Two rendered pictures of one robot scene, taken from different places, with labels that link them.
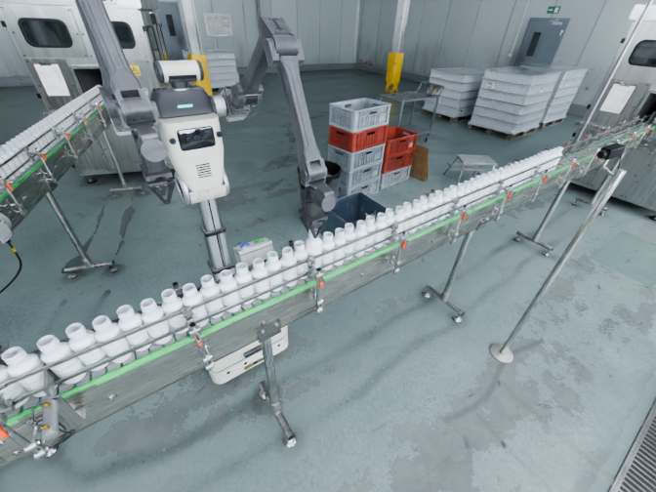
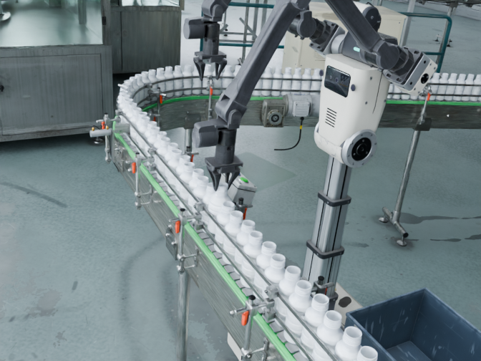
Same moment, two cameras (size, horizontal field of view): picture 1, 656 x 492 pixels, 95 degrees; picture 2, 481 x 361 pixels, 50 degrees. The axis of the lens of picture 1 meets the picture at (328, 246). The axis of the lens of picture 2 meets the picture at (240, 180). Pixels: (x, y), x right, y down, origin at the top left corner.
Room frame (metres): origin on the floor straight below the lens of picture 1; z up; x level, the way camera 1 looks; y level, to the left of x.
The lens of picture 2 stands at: (1.17, -1.34, 1.92)
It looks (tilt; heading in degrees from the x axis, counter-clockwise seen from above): 27 degrees down; 97
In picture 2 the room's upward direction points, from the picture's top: 5 degrees clockwise
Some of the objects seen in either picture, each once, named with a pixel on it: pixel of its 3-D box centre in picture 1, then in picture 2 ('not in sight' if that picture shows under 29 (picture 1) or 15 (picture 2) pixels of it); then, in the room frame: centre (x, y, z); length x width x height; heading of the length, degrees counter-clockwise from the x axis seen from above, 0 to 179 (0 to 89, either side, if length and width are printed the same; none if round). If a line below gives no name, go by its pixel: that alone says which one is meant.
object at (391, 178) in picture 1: (386, 172); not in sight; (4.14, -0.79, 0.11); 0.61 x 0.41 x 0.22; 130
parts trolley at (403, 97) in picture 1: (408, 115); not in sight; (5.88, -1.36, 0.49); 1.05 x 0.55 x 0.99; 127
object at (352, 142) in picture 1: (358, 134); not in sight; (3.65, -0.30, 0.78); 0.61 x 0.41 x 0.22; 134
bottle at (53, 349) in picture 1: (61, 358); (137, 127); (0.45, 0.71, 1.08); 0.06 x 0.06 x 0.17
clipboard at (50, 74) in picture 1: (52, 79); not in sight; (3.57, 3.04, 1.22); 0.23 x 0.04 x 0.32; 109
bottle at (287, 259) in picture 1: (288, 266); (202, 200); (0.87, 0.15, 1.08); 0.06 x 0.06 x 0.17
